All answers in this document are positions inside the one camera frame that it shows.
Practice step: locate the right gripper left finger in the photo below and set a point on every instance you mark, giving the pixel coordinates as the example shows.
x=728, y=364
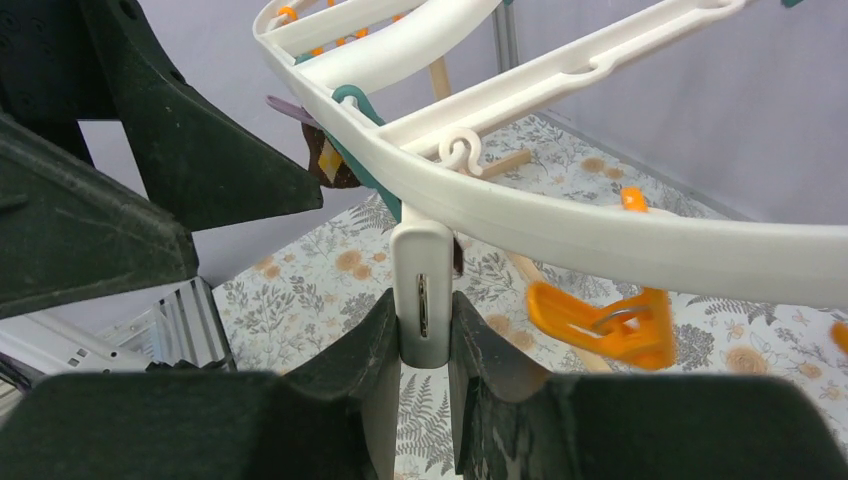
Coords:
x=333, y=417

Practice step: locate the orange clothespin clip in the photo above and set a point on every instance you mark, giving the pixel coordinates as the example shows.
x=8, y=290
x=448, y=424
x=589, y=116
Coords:
x=637, y=331

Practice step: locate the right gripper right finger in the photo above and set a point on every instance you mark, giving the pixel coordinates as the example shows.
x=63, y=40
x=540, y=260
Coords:
x=514, y=419

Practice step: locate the white round clip hanger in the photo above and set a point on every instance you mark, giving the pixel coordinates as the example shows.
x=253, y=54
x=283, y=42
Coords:
x=374, y=44

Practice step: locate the brown yellow argyle sock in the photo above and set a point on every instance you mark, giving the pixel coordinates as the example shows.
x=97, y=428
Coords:
x=325, y=162

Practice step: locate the floral patterned table mat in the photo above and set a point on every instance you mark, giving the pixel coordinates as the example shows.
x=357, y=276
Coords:
x=294, y=303

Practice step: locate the white clothespin clip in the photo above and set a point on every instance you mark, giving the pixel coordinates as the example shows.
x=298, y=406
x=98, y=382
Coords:
x=422, y=267

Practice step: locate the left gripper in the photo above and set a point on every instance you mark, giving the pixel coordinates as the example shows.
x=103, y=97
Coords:
x=71, y=233

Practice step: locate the teal clothespin clip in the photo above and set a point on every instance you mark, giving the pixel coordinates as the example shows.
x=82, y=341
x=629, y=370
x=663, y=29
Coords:
x=363, y=148

